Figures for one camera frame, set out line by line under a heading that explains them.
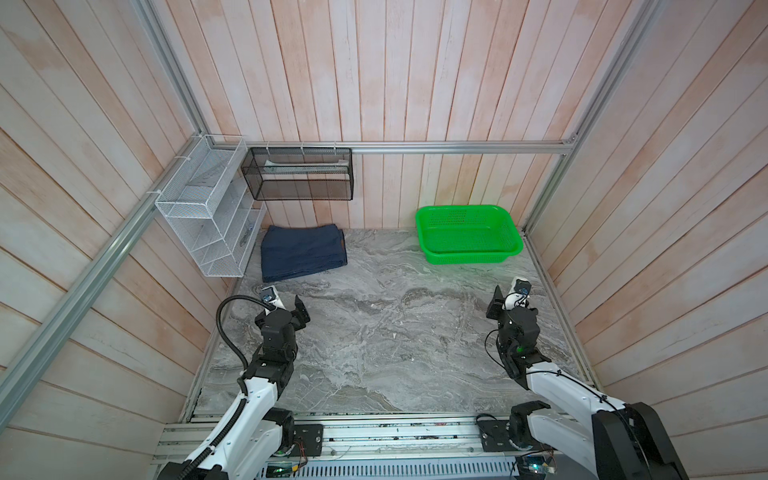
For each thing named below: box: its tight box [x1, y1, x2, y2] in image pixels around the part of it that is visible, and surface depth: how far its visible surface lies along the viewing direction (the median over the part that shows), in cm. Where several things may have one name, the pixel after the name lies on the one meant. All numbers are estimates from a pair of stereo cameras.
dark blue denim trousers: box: [261, 224, 348, 283], surface depth 114 cm
